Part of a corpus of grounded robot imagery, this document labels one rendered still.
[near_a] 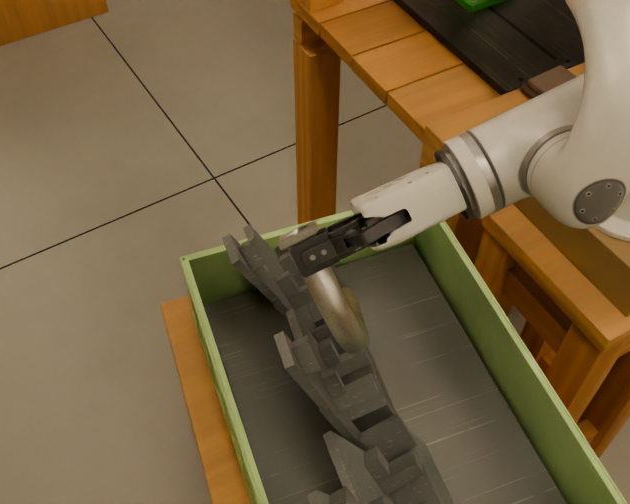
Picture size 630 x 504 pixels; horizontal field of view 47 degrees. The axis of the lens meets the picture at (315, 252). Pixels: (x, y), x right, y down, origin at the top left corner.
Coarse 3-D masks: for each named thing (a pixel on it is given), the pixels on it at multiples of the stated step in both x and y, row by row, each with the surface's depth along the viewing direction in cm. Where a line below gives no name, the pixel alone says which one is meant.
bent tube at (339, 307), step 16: (304, 224) 75; (288, 240) 69; (304, 240) 71; (320, 272) 71; (320, 288) 71; (336, 288) 72; (320, 304) 72; (336, 304) 72; (352, 304) 89; (336, 320) 72; (352, 320) 73; (336, 336) 74; (352, 336) 74; (352, 352) 77
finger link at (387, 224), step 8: (392, 216) 67; (400, 216) 67; (408, 216) 68; (376, 224) 66; (384, 224) 66; (392, 224) 67; (400, 224) 67; (360, 232) 66; (368, 232) 66; (376, 232) 66; (384, 232) 66; (352, 240) 67; (360, 240) 66; (368, 240) 66
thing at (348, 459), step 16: (336, 448) 84; (352, 448) 89; (416, 448) 95; (336, 464) 83; (352, 464) 85; (432, 464) 99; (352, 480) 82; (368, 480) 87; (416, 480) 92; (432, 480) 93; (320, 496) 70; (336, 496) 71; (352, 496) 72; (368, 496) 84; (384, 496) 90; (400, 496) 92; (416, 496) 91; (432, 496) 90; (448, 496) 97
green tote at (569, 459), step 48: (240, 240) 113; (432, 240) 120; (192, 288) 107; (240, 288) 120; (480, 288) 107; (480, 336) 112; (528, 384) 101; (240, 432) 92; (528, 432) 105; (576, 432) 92; (576, 480) 95
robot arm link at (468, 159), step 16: (448, 144) 69; (464, 144) 68; (464, 160) 67; (480, 160) 67; (464, 176) 68; (480, 176) 67; (480, 192) 67; (496, 192) 68; (480, 208) 68; (496, 208) 69
